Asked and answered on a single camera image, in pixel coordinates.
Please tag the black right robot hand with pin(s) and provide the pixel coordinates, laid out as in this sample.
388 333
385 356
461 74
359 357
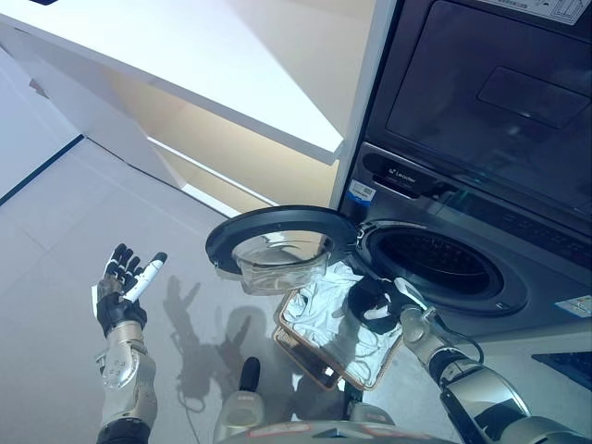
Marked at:
377 307

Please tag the wicker laundry basket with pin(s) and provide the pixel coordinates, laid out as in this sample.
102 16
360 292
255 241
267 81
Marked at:
330 342

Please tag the white clothes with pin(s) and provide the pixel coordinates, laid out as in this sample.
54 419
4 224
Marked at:
333 314

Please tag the white cabinet side panel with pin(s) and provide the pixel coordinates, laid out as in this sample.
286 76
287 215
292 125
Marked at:
365 92

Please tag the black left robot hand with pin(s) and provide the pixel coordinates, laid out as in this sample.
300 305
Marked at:
111 309

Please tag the dark grey washing machine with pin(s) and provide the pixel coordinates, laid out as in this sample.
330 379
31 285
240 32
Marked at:
472 152

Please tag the silver robot leg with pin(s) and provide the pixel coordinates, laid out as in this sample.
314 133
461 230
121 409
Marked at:
245 398

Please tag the silver robot torso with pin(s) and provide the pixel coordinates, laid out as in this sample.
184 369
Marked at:
314 427

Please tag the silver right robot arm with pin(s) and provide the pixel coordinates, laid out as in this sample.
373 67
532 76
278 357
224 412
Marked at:
467 374

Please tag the round washing machine door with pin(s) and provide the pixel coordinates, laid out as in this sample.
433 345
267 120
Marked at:
277 245

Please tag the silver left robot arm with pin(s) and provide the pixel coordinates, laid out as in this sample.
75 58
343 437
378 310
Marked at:
125 379

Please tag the white shelf cabinet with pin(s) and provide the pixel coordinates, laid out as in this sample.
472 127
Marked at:
176 92

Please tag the dark floor mat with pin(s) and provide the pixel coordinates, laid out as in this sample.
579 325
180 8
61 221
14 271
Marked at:
566 363

